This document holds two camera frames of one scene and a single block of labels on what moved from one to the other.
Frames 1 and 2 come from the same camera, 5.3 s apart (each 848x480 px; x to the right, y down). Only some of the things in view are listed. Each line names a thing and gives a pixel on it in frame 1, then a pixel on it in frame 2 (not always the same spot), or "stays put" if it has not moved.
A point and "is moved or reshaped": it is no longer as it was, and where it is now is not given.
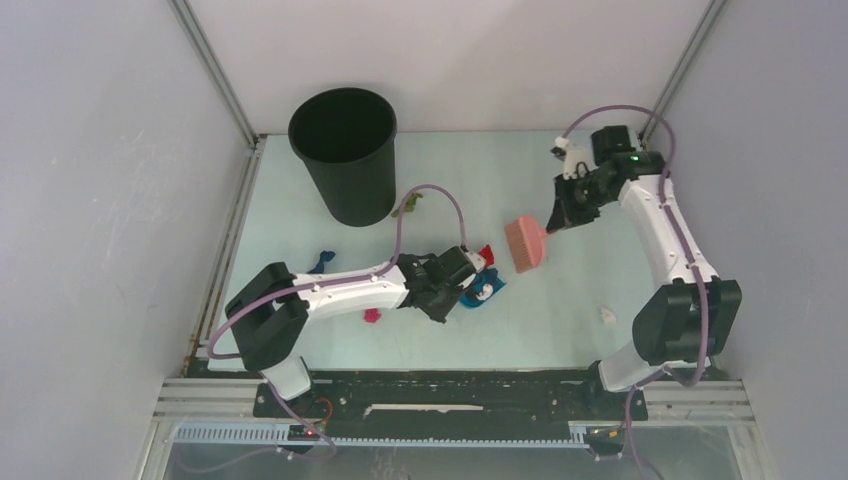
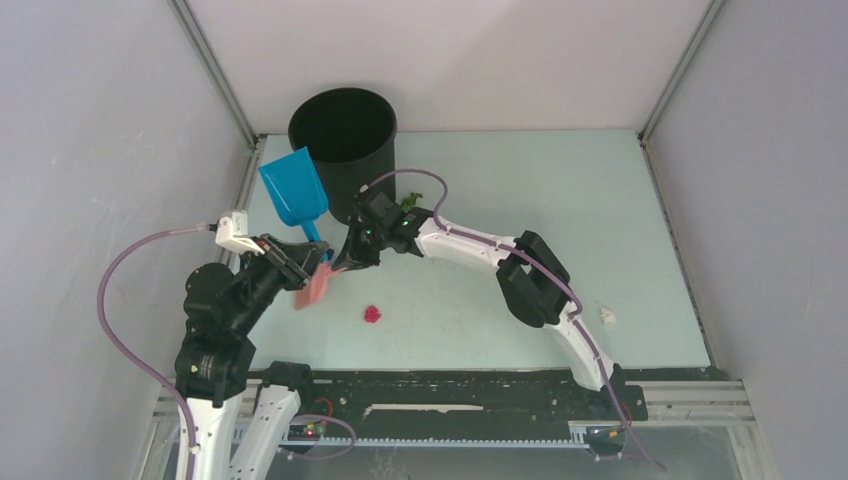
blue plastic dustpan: x=485 y=276 -> x=299 y=191
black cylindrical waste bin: x=346 y=139 stays put
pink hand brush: x=526 y=240 is moved or reshaped
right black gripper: x=566 y=213 -> x=355 y=256
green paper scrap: x=410 y=203 stays put
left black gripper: x=438 y=313 -> x=297 y=261
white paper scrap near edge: x=608 y=316 stays put
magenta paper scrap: x=372 y=315 stays put
